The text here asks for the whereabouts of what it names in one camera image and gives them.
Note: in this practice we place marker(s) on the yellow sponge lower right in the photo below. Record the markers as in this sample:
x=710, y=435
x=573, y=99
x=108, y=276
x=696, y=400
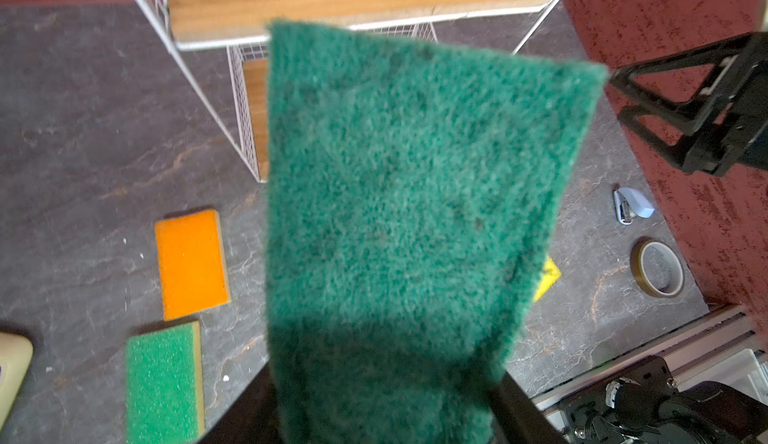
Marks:
x=550, y=275

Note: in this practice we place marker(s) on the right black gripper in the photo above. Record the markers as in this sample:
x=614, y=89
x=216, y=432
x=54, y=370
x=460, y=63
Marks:
x=722, y=124

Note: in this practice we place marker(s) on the light green sponge left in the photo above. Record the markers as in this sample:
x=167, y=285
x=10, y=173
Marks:
x=164, y=386

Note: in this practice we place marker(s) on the aluminium mounting rail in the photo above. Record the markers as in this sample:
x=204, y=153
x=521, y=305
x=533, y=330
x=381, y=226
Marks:
x=687, y=350

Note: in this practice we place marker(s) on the beige calculator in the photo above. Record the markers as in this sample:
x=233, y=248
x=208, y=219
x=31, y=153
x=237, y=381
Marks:
x=16, y=355

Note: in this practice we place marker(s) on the dark green sponge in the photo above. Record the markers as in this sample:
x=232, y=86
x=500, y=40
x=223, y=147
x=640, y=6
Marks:
x=413, y=193

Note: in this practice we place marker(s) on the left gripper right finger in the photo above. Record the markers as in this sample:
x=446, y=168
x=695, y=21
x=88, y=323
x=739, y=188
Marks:
x=517, y=419

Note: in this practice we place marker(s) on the brown tape roll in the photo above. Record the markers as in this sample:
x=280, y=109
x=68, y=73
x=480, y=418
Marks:
x=656, y=269

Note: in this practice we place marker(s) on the bottom wooden shelf board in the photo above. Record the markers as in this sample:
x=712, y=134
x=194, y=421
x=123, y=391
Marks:
x=255, y=75

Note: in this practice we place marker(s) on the orange sponge far left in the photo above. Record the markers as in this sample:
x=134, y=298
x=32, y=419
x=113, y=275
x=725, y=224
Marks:
x=191, y=263

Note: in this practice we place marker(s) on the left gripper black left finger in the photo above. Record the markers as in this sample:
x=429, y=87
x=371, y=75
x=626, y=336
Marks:
x=252, y=418

